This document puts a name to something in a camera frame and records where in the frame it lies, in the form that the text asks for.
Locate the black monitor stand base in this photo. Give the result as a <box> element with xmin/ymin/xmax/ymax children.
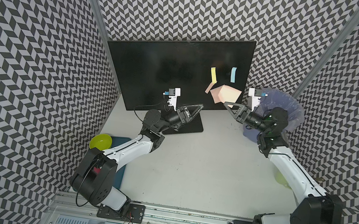
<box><xmin>163</xmin><ymin>113</ymin><xmax>204</xmax><ymax>135</ymax></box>

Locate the lime green bowl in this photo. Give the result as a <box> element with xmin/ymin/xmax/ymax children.
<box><xmin>89</xmin><ymin>134</ymin><xmax>113</xmax><ymax>151</ymax></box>

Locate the clear plastic bin liner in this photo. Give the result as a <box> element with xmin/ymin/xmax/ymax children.
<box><xmin>254</xmin><ymin>88</ymin><xmax>305</xmax><ymax>132</ymax></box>

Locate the dark teal tray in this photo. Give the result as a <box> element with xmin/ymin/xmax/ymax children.
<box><xmin>104</xmin><ymin>135</ymin><xmax>132</xmax><ymax>191</ymax></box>

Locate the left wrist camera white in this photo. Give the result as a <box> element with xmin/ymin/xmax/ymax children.
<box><xmin>163</xmin><ymin>87</ymin><xmax>181</xmax><ymax>111</ymax></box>

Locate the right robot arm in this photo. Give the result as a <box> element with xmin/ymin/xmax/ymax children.
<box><xmin>224</xmin><ymin>102</ymin><xmax>344</xmax><ymax>224</ymax></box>

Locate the yellow narrow sticky note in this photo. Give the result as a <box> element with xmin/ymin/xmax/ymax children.
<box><xmin>210</xmin><ymin>67</ymin><xmax>217</xmax><ymax>85</ymax></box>

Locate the black computer monitor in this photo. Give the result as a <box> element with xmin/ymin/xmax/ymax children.
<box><xmin>108</xmin><ymin>41</ymin><xmax>256</xmax><ymax>111</ymax></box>

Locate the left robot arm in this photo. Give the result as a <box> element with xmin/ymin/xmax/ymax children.
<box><xmin>70</xmin><ymin>104</ymin><xmax>203</xmax><ymax>217</ymax></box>

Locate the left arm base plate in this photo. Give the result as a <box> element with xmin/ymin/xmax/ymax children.
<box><xmin>96</xmin><ymin>203</ymin><xmax>146</xmax><ymax>224</ymax></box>

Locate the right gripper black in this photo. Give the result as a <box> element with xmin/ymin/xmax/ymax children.
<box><xmin>220</xmin><ymin>100</ymin><xmax>272</xmax><ymax>134</ymax></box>

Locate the pink narrow sticky note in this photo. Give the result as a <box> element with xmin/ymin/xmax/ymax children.
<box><xmin>205</xmin><ymin>82</ymin><xmax>214</xmax><ymax>94</ymax></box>

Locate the blue narrow sticky note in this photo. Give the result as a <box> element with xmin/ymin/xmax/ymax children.
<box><xmin>230</xmin><ymin>67</ymin><xmax>237</xmax><ymax>84</ymax></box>

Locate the red food item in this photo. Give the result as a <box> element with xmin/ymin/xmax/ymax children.
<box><xmin>94</xmin><ymin>168</ymin><xmax>101</xmax><ymax>175</ymax></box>

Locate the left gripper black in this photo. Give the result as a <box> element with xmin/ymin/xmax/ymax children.
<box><xmin>156</xmin><ymin>97</ymin><xmax>203</xmax><ymax>139</ymax></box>

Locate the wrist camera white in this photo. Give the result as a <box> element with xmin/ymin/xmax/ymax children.
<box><xmin>163</xmin><ymin>87</ymin><xmax>181</xmax><ymax>111</ymax></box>
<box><xmin>248</xmin><ymin>88</ymin><xmax>268</xmax><ymax>112</ymax></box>

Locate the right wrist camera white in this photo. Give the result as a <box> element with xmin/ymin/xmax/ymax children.
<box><xmin>248</xmin><ymin>88</ymin><xmax>268</xmax><ymax>112</ymax></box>

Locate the pink square sticky note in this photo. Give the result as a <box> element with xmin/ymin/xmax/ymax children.
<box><xmin>210</xmin><ymin>85</ymin><xmax>242</xmax><ymax>104</ymax></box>

